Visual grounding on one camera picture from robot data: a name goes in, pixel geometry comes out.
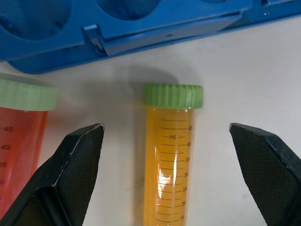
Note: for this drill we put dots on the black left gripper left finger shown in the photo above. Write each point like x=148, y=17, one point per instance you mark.
x=68, y=174

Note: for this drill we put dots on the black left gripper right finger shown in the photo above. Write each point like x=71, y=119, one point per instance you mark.
x=270, y=169

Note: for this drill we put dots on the red liquid test tube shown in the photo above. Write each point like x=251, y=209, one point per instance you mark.
x=21, y=131

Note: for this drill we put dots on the yellow liquid test tube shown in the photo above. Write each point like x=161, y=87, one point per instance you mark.
x=171, y=150

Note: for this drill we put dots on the blue plastic test tube rack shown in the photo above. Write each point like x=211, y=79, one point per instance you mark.
x=122, y=26

